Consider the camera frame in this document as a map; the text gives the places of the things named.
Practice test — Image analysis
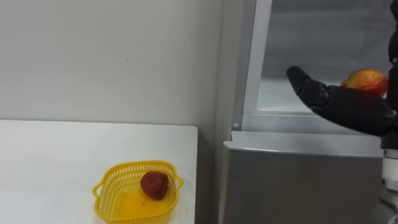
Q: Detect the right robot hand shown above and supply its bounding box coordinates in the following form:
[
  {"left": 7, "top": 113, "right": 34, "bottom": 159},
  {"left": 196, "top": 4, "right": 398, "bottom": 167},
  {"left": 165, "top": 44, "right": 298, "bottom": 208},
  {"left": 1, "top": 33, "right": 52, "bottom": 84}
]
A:
[{"left": 285, "top": 0, "right": 398, "bottom": 149}]

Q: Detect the apple soft toy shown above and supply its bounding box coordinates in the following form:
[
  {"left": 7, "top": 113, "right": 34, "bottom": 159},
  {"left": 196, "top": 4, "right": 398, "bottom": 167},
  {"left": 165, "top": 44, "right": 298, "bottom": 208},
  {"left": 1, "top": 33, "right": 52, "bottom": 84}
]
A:
[{"left": 341, "top": 68, "right": 389, "bottom": 98}]

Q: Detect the grey fridge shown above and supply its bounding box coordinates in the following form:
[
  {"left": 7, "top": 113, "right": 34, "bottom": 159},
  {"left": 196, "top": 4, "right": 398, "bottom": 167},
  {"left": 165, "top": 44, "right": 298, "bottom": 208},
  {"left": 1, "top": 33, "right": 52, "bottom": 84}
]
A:
[{"left": 218, "top": 0, "right": 398, "bottom": 224}]

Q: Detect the strawberry soft toy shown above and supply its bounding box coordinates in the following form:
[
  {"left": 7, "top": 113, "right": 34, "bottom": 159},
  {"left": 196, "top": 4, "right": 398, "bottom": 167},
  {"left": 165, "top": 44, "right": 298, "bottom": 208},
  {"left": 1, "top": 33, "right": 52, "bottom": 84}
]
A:
[{"left": 139, "top": 170, "right": 170, "bottom": 200}]

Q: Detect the yellow plastic basket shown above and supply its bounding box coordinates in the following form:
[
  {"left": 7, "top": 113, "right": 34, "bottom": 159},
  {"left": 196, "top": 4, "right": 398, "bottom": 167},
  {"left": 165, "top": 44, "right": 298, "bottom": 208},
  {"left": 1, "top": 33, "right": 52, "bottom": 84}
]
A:
[{"left": 92, "top": 160, "right": 184, "bottom": 224}]

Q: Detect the white table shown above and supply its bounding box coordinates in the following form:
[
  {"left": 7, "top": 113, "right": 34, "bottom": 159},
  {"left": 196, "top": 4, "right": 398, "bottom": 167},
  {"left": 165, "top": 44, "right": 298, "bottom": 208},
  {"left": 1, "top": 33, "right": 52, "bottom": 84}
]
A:
[{"left": 0, "top": 119, "right": 199, "bottom": 224}]

